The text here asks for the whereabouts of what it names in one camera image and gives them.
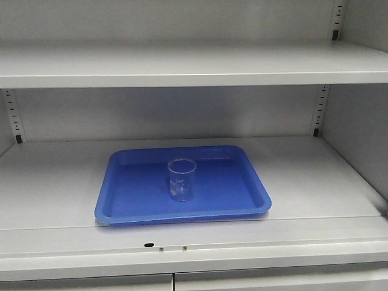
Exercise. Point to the black shelf clip left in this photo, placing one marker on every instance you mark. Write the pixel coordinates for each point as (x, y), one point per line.
(18, 139)

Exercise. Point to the clear glass beaker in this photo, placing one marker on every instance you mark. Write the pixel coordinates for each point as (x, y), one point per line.
(182, 173)

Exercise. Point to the grey upper cabinet shelf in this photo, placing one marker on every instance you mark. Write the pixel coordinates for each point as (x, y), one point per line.
(92, 64)

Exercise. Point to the grey cabinet shelf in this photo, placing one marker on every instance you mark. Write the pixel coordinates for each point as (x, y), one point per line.
(92, 64)
(323, 212)

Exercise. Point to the grey lower cabinet shelf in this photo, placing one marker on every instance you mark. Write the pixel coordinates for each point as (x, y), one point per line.
(323, 212)

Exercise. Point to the black upper shelf clip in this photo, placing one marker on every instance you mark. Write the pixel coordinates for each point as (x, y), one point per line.
(335, 34)

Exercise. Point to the blue plastic tray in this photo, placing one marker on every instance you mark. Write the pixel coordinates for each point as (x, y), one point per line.
(136, 187)

